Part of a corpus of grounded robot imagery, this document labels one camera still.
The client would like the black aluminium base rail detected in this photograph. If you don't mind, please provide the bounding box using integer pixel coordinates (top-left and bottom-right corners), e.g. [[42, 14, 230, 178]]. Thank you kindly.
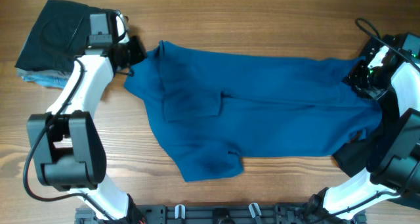
[[74, 202, 367, 224]]

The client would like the folded dark green garment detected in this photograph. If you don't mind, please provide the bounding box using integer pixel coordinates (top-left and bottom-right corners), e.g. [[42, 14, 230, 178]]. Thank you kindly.
[[15, 0, 129, 74]]

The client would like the black polo shirt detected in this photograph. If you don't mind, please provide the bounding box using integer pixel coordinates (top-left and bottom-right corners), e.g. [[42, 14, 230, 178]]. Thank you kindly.
[[333, 33, 420, 210]]

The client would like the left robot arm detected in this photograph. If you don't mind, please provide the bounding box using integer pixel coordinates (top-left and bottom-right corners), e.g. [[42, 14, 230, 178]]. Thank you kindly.
[[22, 11, 147, 223]]

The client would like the folded light blue garment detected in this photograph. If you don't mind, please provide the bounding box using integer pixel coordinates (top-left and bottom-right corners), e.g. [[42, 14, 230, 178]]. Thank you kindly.
[[16, 68, 71, 89]]

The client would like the blue polo shirt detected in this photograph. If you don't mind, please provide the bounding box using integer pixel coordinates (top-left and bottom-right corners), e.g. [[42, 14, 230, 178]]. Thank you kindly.
[[124, 41, 382, 182]]

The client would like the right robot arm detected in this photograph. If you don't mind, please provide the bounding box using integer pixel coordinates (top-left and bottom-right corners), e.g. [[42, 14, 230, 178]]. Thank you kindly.
[[275, 33, 419, 223]]

